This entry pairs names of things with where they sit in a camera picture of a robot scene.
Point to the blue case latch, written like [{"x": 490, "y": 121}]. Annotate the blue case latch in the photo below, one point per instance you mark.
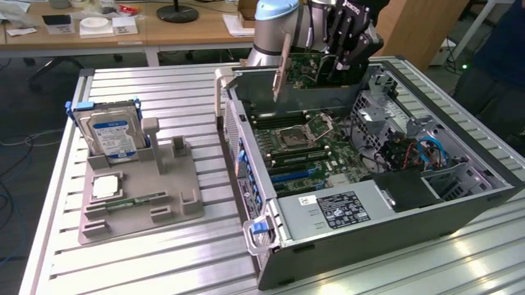
[{"x": 259, "y": 229}]

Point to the red packet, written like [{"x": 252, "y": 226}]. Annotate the red packet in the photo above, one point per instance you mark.
[{"x": 128, "y": 10}]

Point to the silver CPU chip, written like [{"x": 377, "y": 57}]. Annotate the silver CPU chip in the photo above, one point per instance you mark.
[{"x": 106, "y": 187}]

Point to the metal socket cover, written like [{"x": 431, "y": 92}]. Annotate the metal socket cover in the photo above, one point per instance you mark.
[{"x": 321, "y": 124}]

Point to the wooden desk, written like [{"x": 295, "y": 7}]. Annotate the wooden desk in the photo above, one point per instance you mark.
[{"x": 41, "y": 43}]

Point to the stack of white papers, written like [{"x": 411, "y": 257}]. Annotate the stack of white papers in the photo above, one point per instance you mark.
[{"x": 239, "y": 29}]

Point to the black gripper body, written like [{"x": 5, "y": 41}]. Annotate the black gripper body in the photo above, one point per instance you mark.
[{"x": 359, "y": 9}]

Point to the perforated metal drive cage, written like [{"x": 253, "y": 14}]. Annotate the perforated metal drive cage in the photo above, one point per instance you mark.
[{"x": 377, "y": 116}]

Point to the CPU socket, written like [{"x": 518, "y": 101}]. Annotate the CPU socket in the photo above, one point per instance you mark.
[{"x": 296, "y": 138}]

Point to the grey metal disk bay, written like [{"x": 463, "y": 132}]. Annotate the grey metal disk bay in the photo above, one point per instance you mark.
[{"x": 455, "y": 181}]

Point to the person in dark clothes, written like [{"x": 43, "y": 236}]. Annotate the person in dark clothes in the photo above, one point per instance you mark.
[{"x": 500, "y": 61}]

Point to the installed black RAM stick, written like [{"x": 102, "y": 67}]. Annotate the installed black RAM stick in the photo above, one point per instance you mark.
[{"x": 300, "y": 157}]

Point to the wooden cabinet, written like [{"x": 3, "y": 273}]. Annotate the wooden cabinet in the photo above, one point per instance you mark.
[{"x": 411, "y": 30}]

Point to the black round lamp base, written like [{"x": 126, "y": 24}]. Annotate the black round lamp base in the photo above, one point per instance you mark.
[{"x": 177, "y": 13}]

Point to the green RAM stick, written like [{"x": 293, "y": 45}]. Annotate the green RAM stick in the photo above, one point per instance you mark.
[{"x": 128, "y": 202}]

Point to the blue expansion slot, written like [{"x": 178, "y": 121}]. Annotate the blue expansion slot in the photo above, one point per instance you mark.
[{"x": 292, "y": 175}]

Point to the grey power supply unit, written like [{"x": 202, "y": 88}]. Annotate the grey power supply unit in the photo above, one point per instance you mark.
[{"x": 312, "y": 221}]

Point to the grey parts rack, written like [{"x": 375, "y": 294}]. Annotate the grey parts rack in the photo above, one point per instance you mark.
[{"x": 136, "y": 184}]

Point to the black and white box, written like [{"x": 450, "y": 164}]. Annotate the black and white box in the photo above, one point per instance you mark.
[{"x": 60, "y": 23}]

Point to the silver hard disk drive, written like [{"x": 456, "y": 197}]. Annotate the silver hard disk drive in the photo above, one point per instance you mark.
[{"x": 112, "y": 138}]

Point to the green graphics card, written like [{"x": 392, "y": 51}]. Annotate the green graphics card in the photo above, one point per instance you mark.
[{"x": 304, "y": 70}]

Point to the brown cardboard box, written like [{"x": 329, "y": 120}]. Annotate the brown cardboard box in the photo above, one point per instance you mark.
[{"x": 247, "y": 10}]

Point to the black open PC case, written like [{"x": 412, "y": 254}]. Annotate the black open PC case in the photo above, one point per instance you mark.
[{"x": 369, "y": 246}]

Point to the white labelled box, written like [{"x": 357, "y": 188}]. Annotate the white labelled box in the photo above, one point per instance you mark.
[{"x": 124, "y": 26}]

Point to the black RAM slot bank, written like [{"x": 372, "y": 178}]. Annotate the black RAM slot bank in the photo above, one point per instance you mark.
[{"x": 279, "y": 120}]

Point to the white box with roll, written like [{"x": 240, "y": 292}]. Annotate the white box with roll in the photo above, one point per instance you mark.
[{"x": 96, "y": 27}]

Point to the green motherboard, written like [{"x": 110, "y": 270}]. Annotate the green motherboard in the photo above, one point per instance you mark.
[{"x": 332, "y": 161}]

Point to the blue disk caddy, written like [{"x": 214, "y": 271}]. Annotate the blue disk caddy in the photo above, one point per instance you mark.
[{"x": 85, "y": 105}]

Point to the white paper note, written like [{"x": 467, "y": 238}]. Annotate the white paper note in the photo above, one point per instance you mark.
[{"x": 21, "y": 31}]

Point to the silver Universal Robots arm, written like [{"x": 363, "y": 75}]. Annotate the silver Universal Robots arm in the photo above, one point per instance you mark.
[{"x": 271, "y": 37}]

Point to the black chair base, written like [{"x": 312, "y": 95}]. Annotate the black chair base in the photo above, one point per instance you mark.
[{"x": 41, "y": 69}]

